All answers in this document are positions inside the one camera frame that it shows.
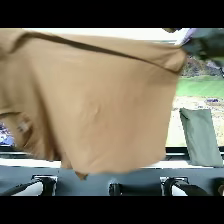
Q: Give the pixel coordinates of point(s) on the silver frame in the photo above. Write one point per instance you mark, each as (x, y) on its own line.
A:
(186, 165)

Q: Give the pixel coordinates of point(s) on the purple printed garment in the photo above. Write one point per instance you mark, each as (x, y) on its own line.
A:
(186, 35)

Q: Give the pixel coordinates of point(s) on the brown garment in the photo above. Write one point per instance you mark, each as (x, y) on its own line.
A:
(93, 106)

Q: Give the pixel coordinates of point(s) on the olive green garment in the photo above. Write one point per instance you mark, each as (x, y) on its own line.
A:
(201, 136)

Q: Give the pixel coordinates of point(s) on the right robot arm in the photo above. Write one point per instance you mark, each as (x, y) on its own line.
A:
(206, 43)

